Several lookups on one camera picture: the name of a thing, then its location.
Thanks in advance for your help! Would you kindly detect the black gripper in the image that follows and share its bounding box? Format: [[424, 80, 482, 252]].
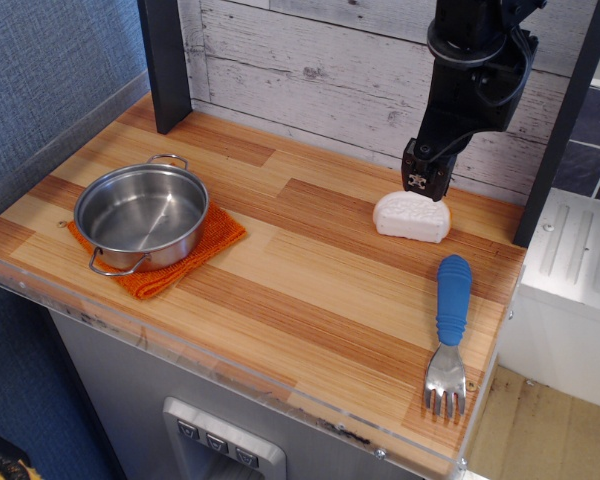
[[401, 61, 505, 202]]

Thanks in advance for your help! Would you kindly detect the orange knitted towel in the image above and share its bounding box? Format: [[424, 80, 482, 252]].
[[67, 201, 248, 301]]

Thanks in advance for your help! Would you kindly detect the stainless steel pot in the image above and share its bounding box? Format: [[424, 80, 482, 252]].
[[74, 154, 211, 277]]

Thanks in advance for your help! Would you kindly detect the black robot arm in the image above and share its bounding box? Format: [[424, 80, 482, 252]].
[[401, 1, 546, 202]]

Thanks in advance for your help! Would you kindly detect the white toy cheese wedge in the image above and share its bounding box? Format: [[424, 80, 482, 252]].
[[372, 191, 451, 243]]

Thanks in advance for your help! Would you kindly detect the white grooved side counter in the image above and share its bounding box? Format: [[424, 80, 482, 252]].
[[498, 189, 600, 406]]

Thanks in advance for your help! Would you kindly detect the clear acrylic edge guard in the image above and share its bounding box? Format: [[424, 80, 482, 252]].
[[0, 242, 521, 479]]

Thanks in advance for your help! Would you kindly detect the grey cabinet button panel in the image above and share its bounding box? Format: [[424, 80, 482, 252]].
[[163, 397, 287, 479]]

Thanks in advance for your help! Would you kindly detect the yellow black object on floor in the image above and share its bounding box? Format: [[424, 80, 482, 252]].
[[0, 452, 43, 480]]

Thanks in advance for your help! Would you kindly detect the right dark shelf post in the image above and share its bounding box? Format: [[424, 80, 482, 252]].
[[513, 1, 600, 248]]

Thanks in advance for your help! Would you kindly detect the dark shelf post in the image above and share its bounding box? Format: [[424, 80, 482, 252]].
[[513, 1, 600, 248], [137, 0, 192, 134]]

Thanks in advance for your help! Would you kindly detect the blue handled metal fork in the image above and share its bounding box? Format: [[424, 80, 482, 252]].
[[424, 255, 472, 419]]

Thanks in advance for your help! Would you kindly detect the left dark shelf post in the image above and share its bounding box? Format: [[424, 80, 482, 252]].
[[137, 0, 192, 134]]

